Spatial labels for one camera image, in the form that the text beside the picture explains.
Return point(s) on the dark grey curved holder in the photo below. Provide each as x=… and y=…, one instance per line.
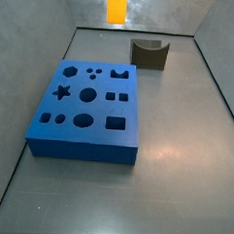
x=148, y=54

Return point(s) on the orange arch object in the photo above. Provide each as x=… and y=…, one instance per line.
x=116, y=11

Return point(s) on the blue foam shape-sorter block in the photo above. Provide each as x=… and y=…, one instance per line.
x=89, y=112

